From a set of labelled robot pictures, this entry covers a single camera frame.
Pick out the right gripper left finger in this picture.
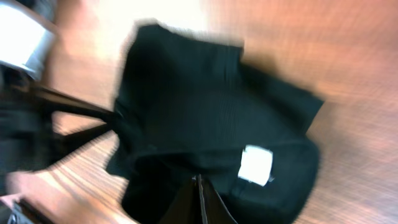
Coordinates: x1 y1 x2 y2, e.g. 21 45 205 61
159 176 201 224

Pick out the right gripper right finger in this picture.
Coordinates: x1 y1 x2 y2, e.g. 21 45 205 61
198 175 237 224

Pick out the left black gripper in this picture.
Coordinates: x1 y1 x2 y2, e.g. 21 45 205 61
1 67 117 173

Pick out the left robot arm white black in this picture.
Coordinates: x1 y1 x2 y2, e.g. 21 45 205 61
1 1 117 174

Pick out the black t-shirt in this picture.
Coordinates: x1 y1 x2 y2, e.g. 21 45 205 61
106 24 323 223

